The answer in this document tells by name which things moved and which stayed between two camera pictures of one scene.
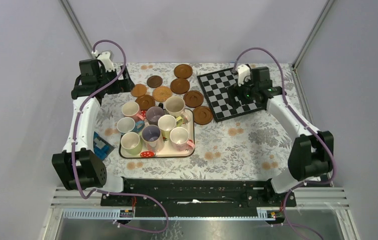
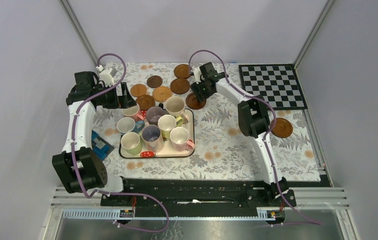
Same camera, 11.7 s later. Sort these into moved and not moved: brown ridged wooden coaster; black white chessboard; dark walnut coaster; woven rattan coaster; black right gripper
Moved: black white chessboard; black right gripper
Not moved: brown ridged wooden coaster; dark walnut coaster; woven rattan coaster
